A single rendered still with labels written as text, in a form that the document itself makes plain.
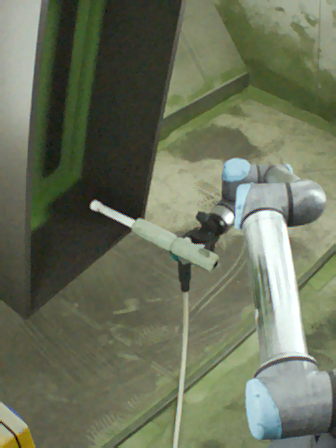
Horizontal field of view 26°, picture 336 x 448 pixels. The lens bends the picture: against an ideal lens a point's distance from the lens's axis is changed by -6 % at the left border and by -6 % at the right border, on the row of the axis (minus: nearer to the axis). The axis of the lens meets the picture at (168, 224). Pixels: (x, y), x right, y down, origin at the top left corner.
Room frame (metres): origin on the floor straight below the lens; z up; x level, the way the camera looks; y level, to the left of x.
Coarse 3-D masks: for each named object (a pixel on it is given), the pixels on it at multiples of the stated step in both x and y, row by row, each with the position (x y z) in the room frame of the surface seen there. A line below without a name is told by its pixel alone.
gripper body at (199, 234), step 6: (210, 216) 1.98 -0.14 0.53; (216, 222) 1.96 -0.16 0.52; (222, 222) 1.96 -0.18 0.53; (198, 228) 1.93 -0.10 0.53; (204, 228) 1.92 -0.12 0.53; (222, 228) 1.95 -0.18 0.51; (192, 234) 1.90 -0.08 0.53; (198, 234) 1.90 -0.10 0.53; (204, 234) 1.90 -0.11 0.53; (210, 234) 1.90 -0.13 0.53; (216, 234) 1.95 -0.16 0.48; (222, 234) 1.95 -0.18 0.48; (192, 240) 1.89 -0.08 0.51; (198, 240) 1.88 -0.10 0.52; (204, 240) 1.87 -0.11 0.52; (216, 240) 1.95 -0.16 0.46; (210, 246) 1.90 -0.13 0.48
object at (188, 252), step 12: (96, 204) 2.02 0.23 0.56; (120, 216) 1.96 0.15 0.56; (132, 228) 1.91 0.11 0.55; (144, 228) 1.89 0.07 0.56; (156, 228) 1.89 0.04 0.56; (156, 240) 1.85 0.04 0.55; (168, 240) 1.83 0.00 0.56; (180, 240) 1.83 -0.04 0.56; (168, 252) 1.82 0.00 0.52; (180, 252) 1.79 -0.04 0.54; (192, 252) 1.78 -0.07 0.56; (204, 252) 1.76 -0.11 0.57; (180, 264) 1.81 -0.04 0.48; (204, 264) 1.74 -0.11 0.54; (180, 276) 1.82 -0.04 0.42
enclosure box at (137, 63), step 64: (0, 0) 1.53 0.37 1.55; (64, 0) 2.06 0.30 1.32; (128, 0) 2.08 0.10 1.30; (0, 64) 1.54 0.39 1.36; (64, 64) 2.13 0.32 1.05; (128, 64) 2.08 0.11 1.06; (0, 128) 1.56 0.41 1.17; (64, 128) 2.20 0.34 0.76; (128, 128) 2.09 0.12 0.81; (0, 192) 1.58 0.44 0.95; (64, 192) 2.15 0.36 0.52; (128, 192) 2.09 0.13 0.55; (0, 256) 1.62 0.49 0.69; (64, 256) 1.86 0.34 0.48
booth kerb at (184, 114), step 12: (228, 84) 3.58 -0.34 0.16; (240, 84) 3.66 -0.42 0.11; (204, 96) 3.43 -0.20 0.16; (216, 96) 3.50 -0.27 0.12; (228, 96) 3.58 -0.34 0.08; (180, 108) 3.30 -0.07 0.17; (192, 108) 3.36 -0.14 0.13; (204, 108) 3.43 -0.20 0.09; (168, 120) 3.23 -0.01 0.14; (180, 120) 3.29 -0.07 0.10; (168, 132) 3.22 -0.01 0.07
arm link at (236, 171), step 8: (232, 160) 2.08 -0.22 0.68; (240, 160) 2.08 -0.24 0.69; (224, 168) 2.05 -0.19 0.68; (232, 168) 2.04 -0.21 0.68; (240, 168) 2.04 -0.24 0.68; (248, 168) 2.04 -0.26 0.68; (224, 176) 2.03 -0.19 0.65; (232, 176) 2.01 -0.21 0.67; (240, 176) 2.01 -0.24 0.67; (248, 176) 2.03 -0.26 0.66; (256, 176) 2.03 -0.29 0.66; (224, 184) 2.04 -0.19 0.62; (232, 184) 2.01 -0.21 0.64; (240, 184) 2.01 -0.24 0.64; (224, 192) 2.04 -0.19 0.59; (232, 192) 2.02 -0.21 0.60; (232, 200) 2.02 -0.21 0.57
